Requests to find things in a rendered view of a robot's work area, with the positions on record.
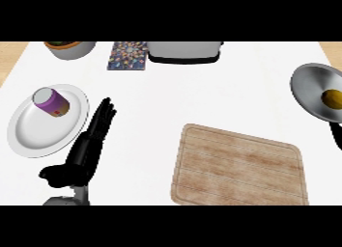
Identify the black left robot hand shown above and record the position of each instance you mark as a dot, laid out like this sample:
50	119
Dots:
90	144

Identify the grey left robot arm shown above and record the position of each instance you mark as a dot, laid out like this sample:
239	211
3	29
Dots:
69	197

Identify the wooden cutting board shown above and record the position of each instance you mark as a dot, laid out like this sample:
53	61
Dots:
237	167

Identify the yellow lemon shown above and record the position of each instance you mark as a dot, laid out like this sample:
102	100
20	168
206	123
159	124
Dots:
335	99

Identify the white round plate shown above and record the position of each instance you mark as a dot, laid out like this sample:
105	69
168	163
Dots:
46	123

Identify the purple can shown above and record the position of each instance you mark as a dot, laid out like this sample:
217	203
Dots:
53	103

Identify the colourful patterned box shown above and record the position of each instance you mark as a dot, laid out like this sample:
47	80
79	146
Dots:
127	56

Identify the grey pot with orange rim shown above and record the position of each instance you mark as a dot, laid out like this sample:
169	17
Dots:
69	49

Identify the grey and black appliance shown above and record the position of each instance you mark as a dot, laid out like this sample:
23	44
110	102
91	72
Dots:
184	51

